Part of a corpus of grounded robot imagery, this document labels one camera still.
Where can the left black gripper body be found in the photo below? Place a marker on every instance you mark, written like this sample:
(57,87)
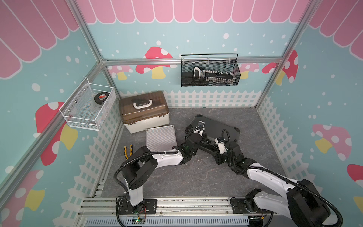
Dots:
(194,153)

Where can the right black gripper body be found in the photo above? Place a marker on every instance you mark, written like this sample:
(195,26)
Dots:
(220,158)

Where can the black plastic poker case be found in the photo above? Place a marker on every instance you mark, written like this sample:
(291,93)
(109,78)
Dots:
(213,130)

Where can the silver aluminium poker case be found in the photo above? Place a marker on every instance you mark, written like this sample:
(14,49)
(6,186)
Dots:
(161,138)

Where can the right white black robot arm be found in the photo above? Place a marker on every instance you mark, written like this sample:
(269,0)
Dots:
(298,200)

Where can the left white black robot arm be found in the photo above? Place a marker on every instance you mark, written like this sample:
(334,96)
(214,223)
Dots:
(137,168)

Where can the socket bit set holder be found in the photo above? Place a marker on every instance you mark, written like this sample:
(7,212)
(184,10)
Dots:
(202,75)

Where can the brown lid storage box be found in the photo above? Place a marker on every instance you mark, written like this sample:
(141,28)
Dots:
(144,111)

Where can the black tape roll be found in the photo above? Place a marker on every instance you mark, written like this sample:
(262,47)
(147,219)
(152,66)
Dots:
(100,98)

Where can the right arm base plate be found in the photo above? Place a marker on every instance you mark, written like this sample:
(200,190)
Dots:
(246,206)

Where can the yellow handled pliers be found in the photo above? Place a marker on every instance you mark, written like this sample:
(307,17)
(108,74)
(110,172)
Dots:
(128,151)

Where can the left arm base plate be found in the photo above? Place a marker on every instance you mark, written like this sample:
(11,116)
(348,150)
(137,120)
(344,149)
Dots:
(148,206)

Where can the black wire wall basket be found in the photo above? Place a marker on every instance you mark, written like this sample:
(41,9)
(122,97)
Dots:
(226,63)

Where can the white wire wall basket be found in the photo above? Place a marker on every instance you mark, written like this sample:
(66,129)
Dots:
(80,109)

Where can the aluminium front rail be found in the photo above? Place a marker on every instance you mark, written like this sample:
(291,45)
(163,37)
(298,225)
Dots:
(173,212)

